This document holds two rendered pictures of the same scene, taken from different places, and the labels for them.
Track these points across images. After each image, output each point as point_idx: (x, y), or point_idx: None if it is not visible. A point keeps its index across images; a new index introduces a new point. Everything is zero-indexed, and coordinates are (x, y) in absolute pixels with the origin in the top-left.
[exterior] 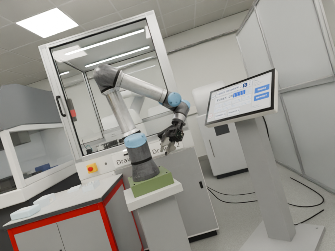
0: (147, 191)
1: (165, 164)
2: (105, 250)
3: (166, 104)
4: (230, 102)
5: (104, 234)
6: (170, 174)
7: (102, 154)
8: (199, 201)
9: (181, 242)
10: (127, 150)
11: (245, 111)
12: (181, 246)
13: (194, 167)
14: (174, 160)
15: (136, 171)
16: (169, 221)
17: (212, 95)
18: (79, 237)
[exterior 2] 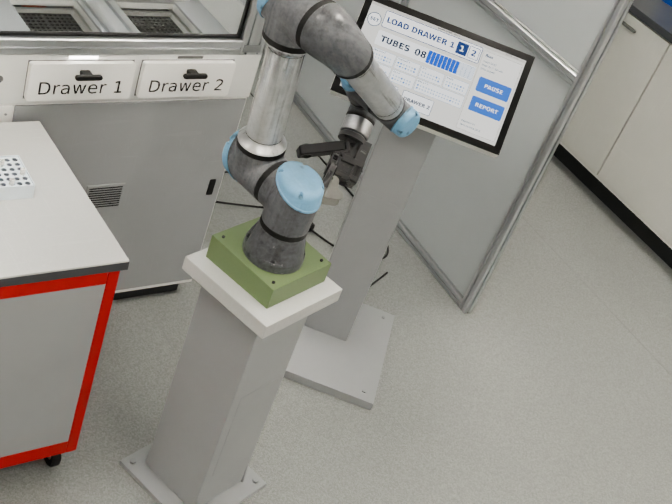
0: (287, 297)
1: (158, 122)
2: (72, 362)
3: (368, 107)
4: (414, 70)
5: (89, 332)
6: (328, 267)
7: (2, 49)
8: (185, 221)
9: (277, 374)
10: (285, 209)
11: (443, 121)
12: (274, 380)
13: (218, 145)
14: (185, 117)
15: (276, 251)
16: (283, 343)
17: (371, 9)
18: (27, 335)
